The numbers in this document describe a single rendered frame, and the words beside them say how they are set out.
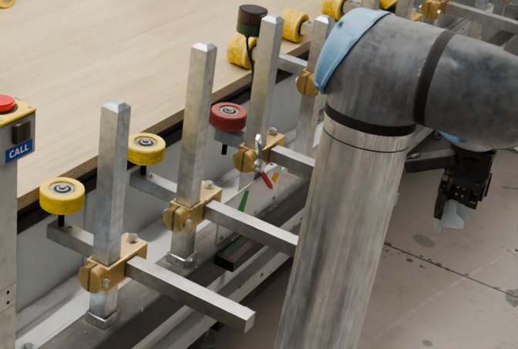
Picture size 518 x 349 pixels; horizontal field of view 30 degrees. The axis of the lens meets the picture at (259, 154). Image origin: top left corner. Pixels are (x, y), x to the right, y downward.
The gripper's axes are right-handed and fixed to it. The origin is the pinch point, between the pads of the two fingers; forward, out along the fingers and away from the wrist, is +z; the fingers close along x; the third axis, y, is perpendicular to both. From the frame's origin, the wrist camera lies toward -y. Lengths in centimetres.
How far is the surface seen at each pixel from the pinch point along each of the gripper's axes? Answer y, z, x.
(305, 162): -30.8, -3.4, -0.3
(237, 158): -43.3, -2.4, -7.4
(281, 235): -22.8, -0.3, -24.8
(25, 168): -67, -7, -47
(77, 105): -77, -7, -19
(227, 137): -50, -2, 0
